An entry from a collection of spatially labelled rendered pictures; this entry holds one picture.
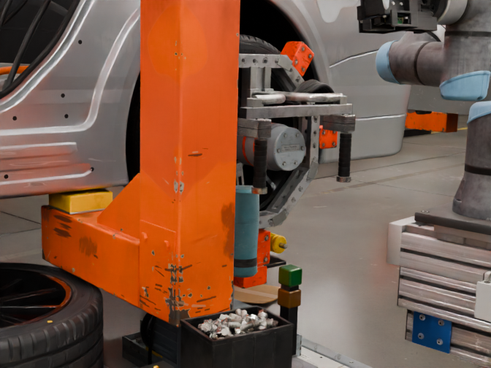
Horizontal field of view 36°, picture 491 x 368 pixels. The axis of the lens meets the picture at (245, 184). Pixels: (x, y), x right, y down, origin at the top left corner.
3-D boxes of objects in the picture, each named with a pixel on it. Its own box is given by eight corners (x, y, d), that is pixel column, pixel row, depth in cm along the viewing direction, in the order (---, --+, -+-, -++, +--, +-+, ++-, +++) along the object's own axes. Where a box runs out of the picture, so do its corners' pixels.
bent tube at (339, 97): (302, 100, 239) (303, 66, 237) (347, 104, 224) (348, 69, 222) (260, 101, 227) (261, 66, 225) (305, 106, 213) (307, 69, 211)
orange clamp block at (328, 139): (302, 147, 252) (321, 145, 258) (319, 149, 246) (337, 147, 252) (303, 125, 251) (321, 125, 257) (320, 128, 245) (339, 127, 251)
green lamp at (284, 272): (290, 280, 169) (291, 263, 169) (302, 285, 166) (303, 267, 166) (277, 283, 167) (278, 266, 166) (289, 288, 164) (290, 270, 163)
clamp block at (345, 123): (333, 128, 230) (334, 111, 230) (355, 131, 224) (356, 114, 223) (321, 129, 227) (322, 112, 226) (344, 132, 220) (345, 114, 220)
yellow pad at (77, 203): (90, 201, 221) (90, 184, 220) (114, 209, 211) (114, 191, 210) (47, 206, 212) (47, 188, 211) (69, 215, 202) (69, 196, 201)
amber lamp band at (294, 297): (289, 301, 170) (289, 284, 170) (301, 306, 167) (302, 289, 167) (276, 304, 168) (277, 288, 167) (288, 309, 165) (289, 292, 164)
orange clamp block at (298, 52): (286, 76, 242) (299, 53, 244) (303, 77, 236) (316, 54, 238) (274, 63, 238) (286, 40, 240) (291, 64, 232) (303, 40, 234)
